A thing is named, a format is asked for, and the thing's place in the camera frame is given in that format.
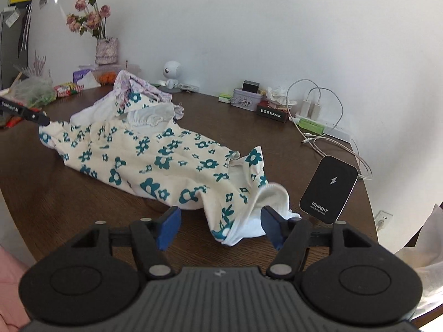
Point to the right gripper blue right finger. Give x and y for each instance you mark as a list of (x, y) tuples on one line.
[(274, 226)]

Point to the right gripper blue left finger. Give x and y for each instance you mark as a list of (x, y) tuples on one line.
[(167, 226)]

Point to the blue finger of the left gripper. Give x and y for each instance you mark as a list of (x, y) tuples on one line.
[(37, 117)]

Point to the white green floral garment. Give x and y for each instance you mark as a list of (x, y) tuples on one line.
[(136, 146)]

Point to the clear plastic bag with items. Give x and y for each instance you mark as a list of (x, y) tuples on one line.
[(34, 92)]

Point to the red checkered snack packet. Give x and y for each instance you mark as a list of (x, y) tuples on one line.
[(67, 89)]

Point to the purple tissue box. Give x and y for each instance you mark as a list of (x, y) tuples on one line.
[(87, 82)]

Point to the clear box of orange snacks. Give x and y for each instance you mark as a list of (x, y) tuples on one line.
[(106, 74)]

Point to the purple white knitted vase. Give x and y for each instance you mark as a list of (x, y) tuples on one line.
[(107, 51)]

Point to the green tube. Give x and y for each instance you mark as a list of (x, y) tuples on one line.
[(309, 126)]

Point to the white power strip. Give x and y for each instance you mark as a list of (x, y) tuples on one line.
[(334, 132)]

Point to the dried pink flower bouquet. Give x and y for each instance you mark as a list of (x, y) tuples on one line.
[(89, 17)]

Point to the pink purple floral garment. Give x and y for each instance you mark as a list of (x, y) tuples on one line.
[(133, 93)]

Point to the red black labelled box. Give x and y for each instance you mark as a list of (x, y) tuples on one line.
[(265, 110)]

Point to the white charger plug right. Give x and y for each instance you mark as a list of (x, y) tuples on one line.
[(316, 111)]

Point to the white charger plug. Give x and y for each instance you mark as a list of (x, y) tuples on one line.
[(316, 111), (305, 108)]

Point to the white charger plug left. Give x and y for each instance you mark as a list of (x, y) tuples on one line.
[(305, 108)]

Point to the grey decorated tin box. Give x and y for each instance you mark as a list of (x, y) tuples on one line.
[(246, 100)]

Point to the crumpled white tissue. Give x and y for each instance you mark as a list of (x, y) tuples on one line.
[(279, 97)]

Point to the small green packet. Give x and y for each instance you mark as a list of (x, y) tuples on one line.
[(225, 98)]

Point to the pink jacket left sleeve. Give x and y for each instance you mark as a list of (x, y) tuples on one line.
[(13, 314)]

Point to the black wireless charger stand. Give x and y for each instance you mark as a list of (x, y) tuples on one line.
[(329, 189)]

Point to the white wall socket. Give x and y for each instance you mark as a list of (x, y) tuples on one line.
[(382, 219)]

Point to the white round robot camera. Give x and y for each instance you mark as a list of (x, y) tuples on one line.
[(172, 71)]

